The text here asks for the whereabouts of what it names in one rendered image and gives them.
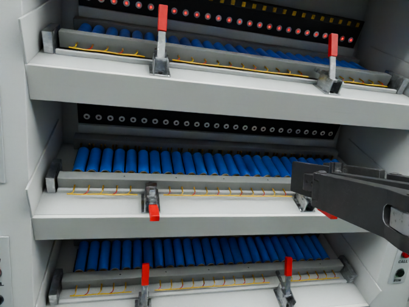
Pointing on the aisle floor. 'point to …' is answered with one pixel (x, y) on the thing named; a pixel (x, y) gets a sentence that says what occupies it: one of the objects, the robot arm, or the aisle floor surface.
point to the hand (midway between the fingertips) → (332, 181)
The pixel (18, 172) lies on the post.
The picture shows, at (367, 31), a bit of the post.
